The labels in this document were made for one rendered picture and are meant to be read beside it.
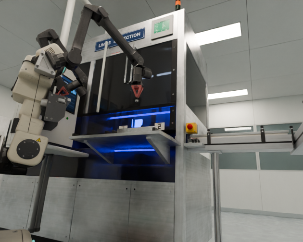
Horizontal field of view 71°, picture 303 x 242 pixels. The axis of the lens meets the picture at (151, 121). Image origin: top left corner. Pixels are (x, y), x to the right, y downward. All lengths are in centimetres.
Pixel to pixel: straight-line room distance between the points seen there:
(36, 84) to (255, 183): 548
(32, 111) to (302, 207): 574
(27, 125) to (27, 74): 28
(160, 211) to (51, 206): 107
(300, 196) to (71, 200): 515
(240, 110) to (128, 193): 513
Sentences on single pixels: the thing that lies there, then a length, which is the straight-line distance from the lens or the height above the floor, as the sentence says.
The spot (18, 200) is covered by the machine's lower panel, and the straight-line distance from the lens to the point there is 262.
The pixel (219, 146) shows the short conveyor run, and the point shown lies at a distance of 161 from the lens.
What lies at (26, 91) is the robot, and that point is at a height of 104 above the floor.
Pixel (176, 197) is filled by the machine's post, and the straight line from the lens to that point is 154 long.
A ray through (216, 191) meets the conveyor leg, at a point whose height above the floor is 55.
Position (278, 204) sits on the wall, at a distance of 608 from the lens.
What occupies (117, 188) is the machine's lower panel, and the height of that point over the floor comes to 53.
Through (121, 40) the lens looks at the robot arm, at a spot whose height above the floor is 147.
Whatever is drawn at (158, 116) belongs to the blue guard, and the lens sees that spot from 169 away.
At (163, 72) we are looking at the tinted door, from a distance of 184.
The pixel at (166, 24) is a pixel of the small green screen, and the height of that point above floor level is 197.
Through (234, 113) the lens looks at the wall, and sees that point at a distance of 640.
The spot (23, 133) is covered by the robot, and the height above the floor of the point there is 80.
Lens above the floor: 59
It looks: 17 degrees up
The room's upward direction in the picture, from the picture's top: 3 degrees clockwise
